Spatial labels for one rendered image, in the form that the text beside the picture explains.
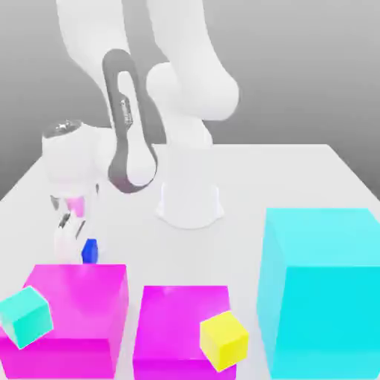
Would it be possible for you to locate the small yellow cube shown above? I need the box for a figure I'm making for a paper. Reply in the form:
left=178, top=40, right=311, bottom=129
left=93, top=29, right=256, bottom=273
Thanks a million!
left=199, top=310, right=250, bottom=373

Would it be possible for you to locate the small teal cube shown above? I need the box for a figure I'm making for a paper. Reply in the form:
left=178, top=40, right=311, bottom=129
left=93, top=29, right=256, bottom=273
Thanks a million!
left=0, top=285, right=55, bottom=350

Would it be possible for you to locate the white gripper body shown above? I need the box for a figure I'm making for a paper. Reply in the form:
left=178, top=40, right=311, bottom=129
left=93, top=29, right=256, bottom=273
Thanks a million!
left=54, top=220, right=101, bottom=265

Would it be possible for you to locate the small blue cube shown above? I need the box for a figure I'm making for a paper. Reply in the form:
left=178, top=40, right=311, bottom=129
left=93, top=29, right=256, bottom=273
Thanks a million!
left=81, top=237, right=99, bottom=265

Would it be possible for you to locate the large magenta box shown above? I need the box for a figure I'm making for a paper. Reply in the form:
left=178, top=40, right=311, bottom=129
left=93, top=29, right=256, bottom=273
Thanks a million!
left=132, top=285, right=238, bottom=380
left=0, top=263, right=129, bottom=380

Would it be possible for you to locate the large cyan box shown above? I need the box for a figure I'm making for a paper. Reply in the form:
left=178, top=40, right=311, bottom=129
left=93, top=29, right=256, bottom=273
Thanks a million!
left=256, top=207, right=380, bottom=380

